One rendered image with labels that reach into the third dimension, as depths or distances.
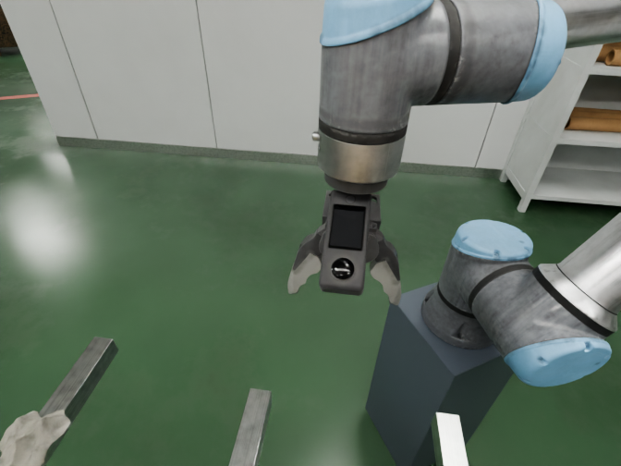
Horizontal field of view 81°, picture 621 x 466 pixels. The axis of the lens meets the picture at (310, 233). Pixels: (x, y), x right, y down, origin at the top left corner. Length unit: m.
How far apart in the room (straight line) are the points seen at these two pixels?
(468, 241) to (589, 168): 2.58
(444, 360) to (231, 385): 0.89
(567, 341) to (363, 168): 0.48
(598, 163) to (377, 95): 3.06
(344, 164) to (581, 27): 0.36
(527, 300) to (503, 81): 0.44
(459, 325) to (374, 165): 0.62
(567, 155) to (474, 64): 2.86
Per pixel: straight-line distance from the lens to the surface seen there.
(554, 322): 0.73
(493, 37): 0.38
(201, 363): 1.62
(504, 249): 0.81
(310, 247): 0.45
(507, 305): 0.76
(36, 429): 0.58
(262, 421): 0.53
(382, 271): 0.47
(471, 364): 0.94
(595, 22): 0.62
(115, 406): 1.63
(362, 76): 0.33
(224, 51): 2.79
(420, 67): 0.34
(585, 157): 3.28
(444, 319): 0.93
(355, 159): 0.36
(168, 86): 3.02
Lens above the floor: 1.32
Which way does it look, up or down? 38 degrees down
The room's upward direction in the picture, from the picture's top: 2 degrees clockwise
